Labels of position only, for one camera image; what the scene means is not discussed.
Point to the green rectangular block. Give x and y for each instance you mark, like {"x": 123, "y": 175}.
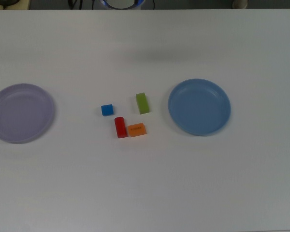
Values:
{"x": 142, "y": 104}

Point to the orange rectangular block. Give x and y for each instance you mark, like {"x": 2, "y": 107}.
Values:
{"x": 137, "y": 130}

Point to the red cylinder block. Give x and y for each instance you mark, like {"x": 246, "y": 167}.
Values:
{"x": 120, "y": 127}

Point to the blue cube block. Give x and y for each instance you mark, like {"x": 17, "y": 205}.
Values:
{"x": 107, "y": 110}

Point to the blue plastic plate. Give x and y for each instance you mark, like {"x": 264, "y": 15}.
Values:
{"x": 199, "y": 107}

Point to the lilac plastic plate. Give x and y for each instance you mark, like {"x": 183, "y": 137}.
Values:
{"x": 21, "y": 113}

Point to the beige round object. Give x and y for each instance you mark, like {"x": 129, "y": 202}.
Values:
{"x": 240, "y": 3}

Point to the beige wooden desk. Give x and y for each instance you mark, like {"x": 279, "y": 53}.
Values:
{"x": 25, "y": 4}

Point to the black rounded device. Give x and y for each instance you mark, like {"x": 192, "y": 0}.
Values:
{"x": 6, "y": 2}

